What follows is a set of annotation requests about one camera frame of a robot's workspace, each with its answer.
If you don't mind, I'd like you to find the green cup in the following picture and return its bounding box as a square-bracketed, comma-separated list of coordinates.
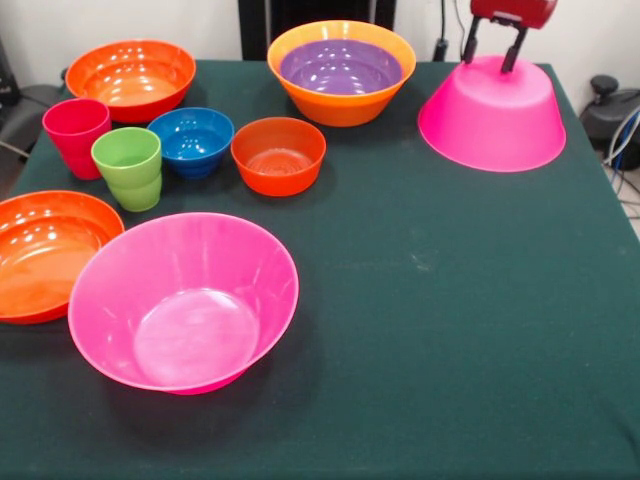
[90, 126, 163, 213]

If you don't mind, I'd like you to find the blue bowl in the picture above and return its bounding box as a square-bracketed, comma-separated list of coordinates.
[146, 107, 236, 180]

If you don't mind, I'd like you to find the orange bowl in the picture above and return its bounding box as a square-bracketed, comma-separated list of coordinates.
[266, 20, 417, 128]

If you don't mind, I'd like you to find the black cable with plug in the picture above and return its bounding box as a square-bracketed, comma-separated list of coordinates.
[432, 0, 450, 62]

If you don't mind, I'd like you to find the deep red-orange bowl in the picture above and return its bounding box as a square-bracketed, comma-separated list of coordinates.
[65, 39, 197, 124]

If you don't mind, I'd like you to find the pink bowl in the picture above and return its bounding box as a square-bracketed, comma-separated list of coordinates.
[417, 54, 568, 174]
[67, 212, 300, 396]

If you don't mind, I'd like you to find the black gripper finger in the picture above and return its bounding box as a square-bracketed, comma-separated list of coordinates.
[461, 17, 484, 65]
[500, 27, 529, 75]

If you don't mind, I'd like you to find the dark green tablecloth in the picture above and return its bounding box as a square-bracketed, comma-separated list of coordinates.
[0, 59, 640, 480]

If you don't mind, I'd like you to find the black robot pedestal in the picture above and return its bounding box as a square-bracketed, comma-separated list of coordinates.
[238, 0, 396, 62]

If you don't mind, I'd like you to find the shallow red-orange bowl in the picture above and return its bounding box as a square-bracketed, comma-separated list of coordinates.
[0, 189, 126, 325]

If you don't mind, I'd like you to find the red cup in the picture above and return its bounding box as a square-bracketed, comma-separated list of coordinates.
[42, 98, 112, 181]

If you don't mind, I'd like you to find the small red bowl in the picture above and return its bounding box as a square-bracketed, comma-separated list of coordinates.
[230, 117, 327, 198]

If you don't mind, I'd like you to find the purple bowl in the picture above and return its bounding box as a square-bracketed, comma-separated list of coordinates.
[279, 39, 404, 97]

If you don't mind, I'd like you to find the white cable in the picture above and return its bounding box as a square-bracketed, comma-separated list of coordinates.
[603, 109, 640, 201]

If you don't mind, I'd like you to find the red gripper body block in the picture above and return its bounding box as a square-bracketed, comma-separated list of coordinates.
[469, 0, 559, 30]

